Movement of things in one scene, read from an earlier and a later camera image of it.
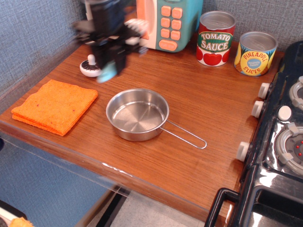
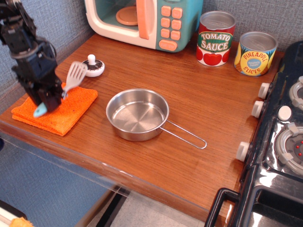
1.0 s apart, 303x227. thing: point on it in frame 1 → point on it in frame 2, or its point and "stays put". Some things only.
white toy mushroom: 89,67 stays put
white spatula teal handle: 138,26 → 76,71
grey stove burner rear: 296,93 stays put
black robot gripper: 110,38 → 38,74
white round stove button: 284,113 stays put
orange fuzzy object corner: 20,222 stays put
